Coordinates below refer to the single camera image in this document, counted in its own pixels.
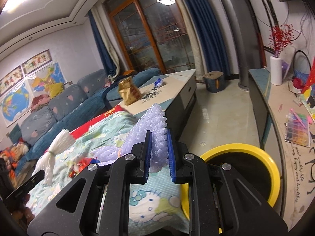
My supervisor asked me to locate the dark blue storage stool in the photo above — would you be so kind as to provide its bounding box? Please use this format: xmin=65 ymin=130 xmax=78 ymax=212
xmin=203 ymin=71 xmax=226 ymax=93

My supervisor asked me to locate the blue candy wrapper on table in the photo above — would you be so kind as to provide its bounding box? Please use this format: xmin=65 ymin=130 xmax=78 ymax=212
xmin=154 ymin=78 xmax=163 ymax=88

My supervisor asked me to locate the blue grey sectional sofa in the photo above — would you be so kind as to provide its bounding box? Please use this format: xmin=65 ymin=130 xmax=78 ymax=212
xmin=8 ymin=67 xmax=163 ymax=170

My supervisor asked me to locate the gold paper bag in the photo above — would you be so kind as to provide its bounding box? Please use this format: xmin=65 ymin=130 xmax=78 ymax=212
xmin=118 ymin=76 xmax=142 ymax=105

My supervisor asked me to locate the blue curtain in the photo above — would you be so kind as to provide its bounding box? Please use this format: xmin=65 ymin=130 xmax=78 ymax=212
xmin=88 ymin=8 xmax=120 ymax=79
xmin=184 ymin=0 xmax=231 ymax=76

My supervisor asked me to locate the silver tower air conditioner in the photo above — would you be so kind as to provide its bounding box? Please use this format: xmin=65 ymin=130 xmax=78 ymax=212
xmin=221 ymin=0 xmax=260 ymax=91

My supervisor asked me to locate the lavender foam fruit net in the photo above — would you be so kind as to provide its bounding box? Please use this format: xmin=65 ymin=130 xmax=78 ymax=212
xmin=90 ymin=103 xmax=169 ymax=174

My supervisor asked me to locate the yellow pillow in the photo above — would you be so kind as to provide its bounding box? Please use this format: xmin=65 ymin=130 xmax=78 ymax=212
xmin=48 ymin=83 xmax=65 ymax=99

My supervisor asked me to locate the red berry branch decoration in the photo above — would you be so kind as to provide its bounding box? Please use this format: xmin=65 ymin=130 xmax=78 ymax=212
xmin=269 ymin=24 xmax=294 ymax=57

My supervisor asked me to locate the grey white coffee table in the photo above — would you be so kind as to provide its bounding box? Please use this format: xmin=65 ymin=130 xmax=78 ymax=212
xmin=119 ymin=69 xmax=196 ymax=140

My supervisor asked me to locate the colourful bead organiser box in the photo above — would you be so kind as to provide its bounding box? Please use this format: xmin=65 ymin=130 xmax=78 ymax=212
xmin=284 ymin=109 xmax=310 ymax=147

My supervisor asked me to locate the wooden framed glass door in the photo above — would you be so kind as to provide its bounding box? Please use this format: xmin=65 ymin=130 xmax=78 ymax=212
xmin=104 ymin=0 xmax=195 ymax=74

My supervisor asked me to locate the right framed cross-stitch picture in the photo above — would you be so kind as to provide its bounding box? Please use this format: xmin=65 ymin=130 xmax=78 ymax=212
xmin=22 ymin=50 xmax=52 ymax=75

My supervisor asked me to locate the right blue curtain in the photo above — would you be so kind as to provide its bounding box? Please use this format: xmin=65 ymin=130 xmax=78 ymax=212
xmin=184 ymin=0 xmax=231 ymax=76

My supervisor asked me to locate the yellow rimmed black trash bin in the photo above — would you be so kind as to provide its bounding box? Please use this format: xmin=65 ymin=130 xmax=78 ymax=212
xmin=170 ymin=143 xmax=288 ymax=235

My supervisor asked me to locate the white foam fruit net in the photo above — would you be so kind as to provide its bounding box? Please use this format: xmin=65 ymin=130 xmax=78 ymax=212
xmin=33 ymin=129 xmax=75 ymax=185

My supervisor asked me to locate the hello kitty patterned blanket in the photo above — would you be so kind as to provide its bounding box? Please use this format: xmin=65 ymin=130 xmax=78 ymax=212
xmin=27 ymin=105 xmax=189 ymax=235

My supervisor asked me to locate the blue basket with black handle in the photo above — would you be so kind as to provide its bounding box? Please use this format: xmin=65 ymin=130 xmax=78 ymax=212
xmin=292 ymin=50 xmax=314 ymax=93

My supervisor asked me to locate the left framed cross-stitch picture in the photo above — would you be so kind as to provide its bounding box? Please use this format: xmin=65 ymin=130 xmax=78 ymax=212
xmin=0 ymin=65 xmax=23 ymax=96

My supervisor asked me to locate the red snack wrapper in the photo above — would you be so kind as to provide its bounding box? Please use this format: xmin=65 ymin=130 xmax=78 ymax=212
xmin=68 ymin=158 xmax=100 ymax=178

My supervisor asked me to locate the pile of red clothes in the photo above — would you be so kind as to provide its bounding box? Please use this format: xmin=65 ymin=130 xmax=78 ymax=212
xmin=31 ymin=94 xmax=51 ymax=112

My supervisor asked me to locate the colourful diamond painting canvas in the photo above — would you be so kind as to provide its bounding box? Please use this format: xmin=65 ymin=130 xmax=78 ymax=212
xmin=300 ymin=59 xmax=315 ymax=120

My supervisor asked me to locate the china map poster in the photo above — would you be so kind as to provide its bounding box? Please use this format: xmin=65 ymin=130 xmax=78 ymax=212
xmin=26 ymin=62 xmax=67 ymax=96

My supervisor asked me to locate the left blue curtain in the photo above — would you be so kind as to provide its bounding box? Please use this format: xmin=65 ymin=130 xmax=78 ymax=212
xmin=88 ymin=8 xmax=120 ymax=79

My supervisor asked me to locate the world map poster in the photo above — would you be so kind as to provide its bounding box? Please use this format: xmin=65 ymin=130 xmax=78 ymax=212
xmin=1 ymin=80 xmax=33 ymax=127

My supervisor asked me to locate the framed cross-stitch picture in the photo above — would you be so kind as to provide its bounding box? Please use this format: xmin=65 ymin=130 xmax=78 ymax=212
xmin=0 ymin=65 xmax=23 ymax=96
xmin=22 ymin=50 xmax=52 ymax=75

